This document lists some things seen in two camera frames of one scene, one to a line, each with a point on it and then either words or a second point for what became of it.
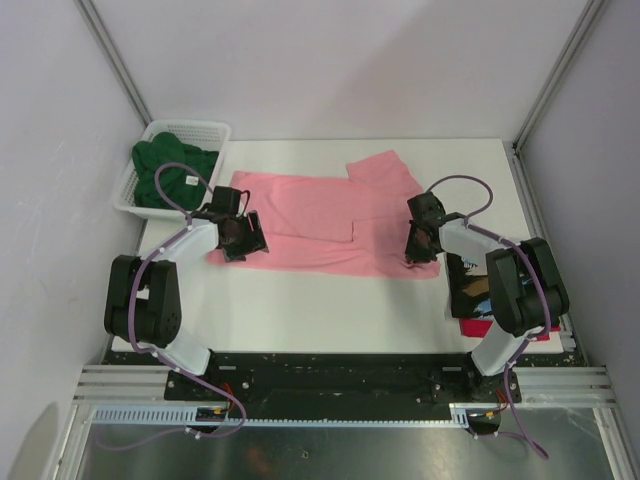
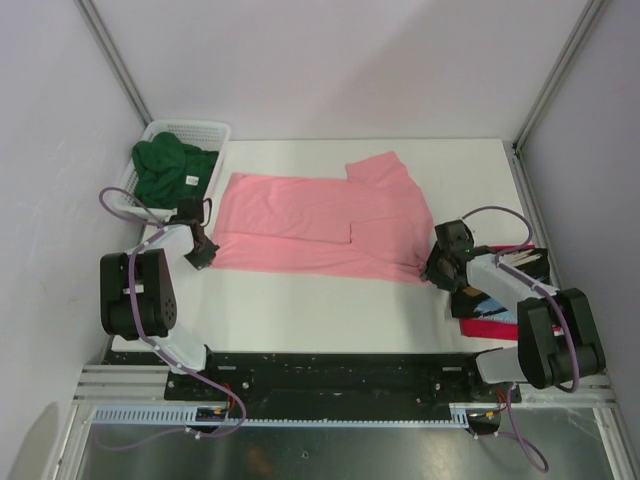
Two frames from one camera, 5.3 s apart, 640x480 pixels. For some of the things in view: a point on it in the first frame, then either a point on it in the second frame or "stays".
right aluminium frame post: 589,15 stays
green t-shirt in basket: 180,184 stays
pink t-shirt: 354,226 stays
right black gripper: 413,253 -> 430,270
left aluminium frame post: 93,16 stays
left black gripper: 255,240 -> 206,258
